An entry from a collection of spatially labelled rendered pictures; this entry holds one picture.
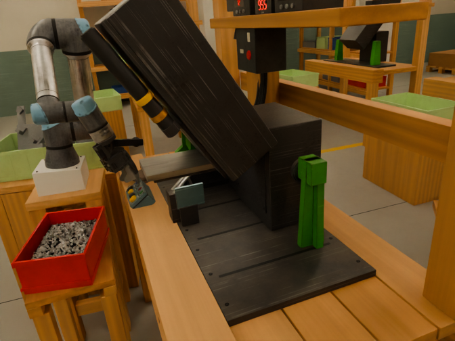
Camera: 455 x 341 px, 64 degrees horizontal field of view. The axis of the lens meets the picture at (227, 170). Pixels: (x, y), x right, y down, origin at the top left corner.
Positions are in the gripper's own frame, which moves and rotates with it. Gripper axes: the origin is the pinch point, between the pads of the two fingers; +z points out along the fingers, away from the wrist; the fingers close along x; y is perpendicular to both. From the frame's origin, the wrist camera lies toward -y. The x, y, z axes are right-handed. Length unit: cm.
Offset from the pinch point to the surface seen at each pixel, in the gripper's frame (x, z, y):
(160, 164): 26.9, -10.5, 0.5
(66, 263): 15.4, 0.3, 38.0
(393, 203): -11, 165, -178
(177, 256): 38.2, 10.6, 15.6
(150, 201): 4.1, 8.4, 2.0
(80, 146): -79, -3, -9
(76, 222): -9.5, 2.4, 25.5
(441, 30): -291, 336, -1058
